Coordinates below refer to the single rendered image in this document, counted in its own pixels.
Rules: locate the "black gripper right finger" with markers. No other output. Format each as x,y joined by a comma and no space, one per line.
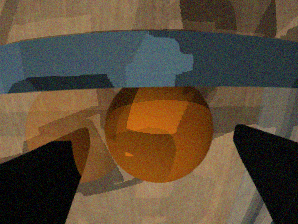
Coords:
272,163

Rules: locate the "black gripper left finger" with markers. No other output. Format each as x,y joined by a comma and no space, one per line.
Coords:
38,187

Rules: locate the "low clear corner walls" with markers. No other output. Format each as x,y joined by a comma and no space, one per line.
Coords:
277,115

